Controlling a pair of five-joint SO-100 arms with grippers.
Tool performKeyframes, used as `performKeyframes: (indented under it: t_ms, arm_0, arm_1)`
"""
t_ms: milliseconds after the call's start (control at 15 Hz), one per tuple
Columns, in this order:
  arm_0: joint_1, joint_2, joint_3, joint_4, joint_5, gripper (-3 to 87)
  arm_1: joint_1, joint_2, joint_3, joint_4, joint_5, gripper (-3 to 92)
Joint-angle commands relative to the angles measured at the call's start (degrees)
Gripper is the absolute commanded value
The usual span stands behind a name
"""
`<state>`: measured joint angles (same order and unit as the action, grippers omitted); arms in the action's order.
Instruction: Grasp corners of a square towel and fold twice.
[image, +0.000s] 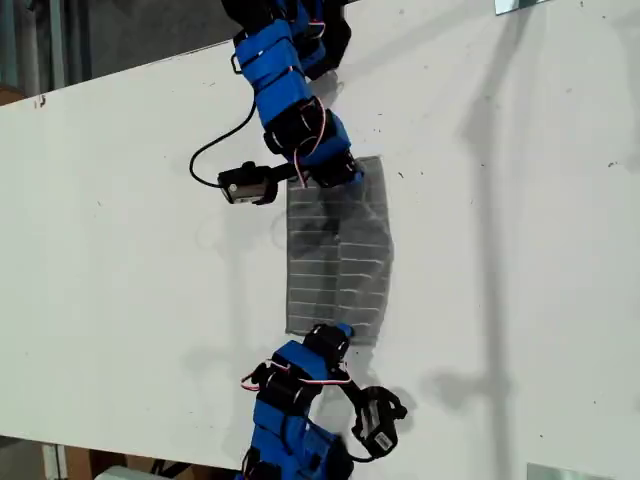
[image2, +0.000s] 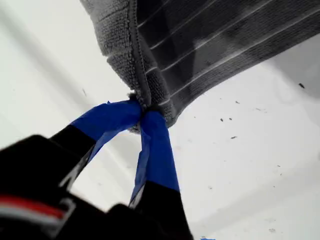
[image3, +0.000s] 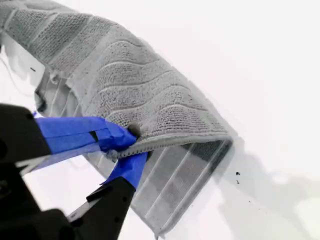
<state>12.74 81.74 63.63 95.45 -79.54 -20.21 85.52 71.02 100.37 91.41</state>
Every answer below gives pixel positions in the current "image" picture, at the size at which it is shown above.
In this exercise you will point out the grey striped square towel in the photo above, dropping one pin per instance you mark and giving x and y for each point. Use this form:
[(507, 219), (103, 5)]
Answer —
[(350, 270)]

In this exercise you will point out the white box under table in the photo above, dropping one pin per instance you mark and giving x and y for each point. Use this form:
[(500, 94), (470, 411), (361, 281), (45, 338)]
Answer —
[(122, 474)]

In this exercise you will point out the white table leg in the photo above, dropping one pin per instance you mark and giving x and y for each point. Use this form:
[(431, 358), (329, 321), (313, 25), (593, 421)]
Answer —
[(54, 462)]

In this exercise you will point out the black arm camera stalk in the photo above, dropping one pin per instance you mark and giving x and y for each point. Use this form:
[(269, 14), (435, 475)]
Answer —
[(352, 392), (290, 171)]

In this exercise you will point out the black arm camera box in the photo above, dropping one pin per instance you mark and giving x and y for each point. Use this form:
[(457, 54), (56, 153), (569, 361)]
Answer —
[(245, 185), (380, 425)]

